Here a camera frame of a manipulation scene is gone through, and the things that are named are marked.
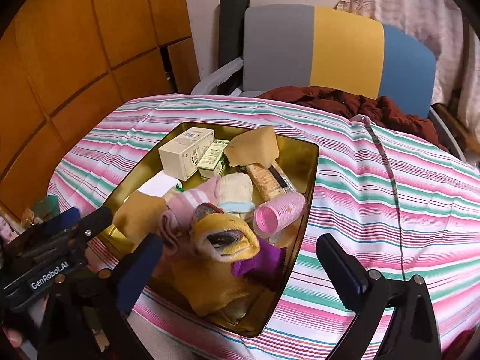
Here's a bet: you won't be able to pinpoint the yellow sponge block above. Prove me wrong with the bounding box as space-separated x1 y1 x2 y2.
113 191 167 245

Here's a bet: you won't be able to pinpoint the blue white rolled washcloth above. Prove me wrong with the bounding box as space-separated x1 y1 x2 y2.
218 172 256 214

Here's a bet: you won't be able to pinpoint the yellow green paper packet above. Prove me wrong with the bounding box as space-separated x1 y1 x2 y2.
197 139 230 180

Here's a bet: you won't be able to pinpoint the person's left hand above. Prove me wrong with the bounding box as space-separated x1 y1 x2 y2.
2 328 24 349

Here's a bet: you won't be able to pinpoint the purple cloth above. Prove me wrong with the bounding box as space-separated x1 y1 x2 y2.
231 238 287 290

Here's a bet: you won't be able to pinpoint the striped pink green bedspread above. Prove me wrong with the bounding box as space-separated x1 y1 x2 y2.
48 94 479 359

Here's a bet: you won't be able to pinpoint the pink patterned curtain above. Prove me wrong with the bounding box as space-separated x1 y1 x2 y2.
337 0 479 136

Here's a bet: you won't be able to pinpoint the pink hair roller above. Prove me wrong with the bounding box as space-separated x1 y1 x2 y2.
254 192 306 236

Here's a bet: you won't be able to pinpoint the wooden wardrobe panels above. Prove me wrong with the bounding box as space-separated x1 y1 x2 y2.
1 0 199 217

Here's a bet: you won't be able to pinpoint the cracker snack packet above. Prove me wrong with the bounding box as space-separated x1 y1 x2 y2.
246 161 297 202

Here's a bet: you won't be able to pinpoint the black rolled mat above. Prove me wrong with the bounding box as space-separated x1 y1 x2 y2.
218 0 251 95

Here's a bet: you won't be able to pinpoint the white bed rail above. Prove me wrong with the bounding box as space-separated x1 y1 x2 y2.
191 57 243 95

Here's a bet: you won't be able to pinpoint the white cardboard box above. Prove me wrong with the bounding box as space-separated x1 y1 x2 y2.
159 127 215 181

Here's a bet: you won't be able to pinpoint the yellow patterned sock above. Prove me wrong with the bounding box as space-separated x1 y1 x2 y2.
190 203 260 263

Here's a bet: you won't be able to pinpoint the pink striped rolled sock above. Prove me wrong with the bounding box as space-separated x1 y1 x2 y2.
159 175 221 255

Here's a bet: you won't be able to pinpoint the gold metal tin tray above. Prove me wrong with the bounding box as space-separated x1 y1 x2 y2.
101 122 319 337

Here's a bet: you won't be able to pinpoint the dark red blanket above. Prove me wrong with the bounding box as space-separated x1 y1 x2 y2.
257 86 446 150

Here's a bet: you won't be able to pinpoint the grey yellow blue headboard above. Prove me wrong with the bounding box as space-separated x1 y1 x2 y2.
241 4 436 117

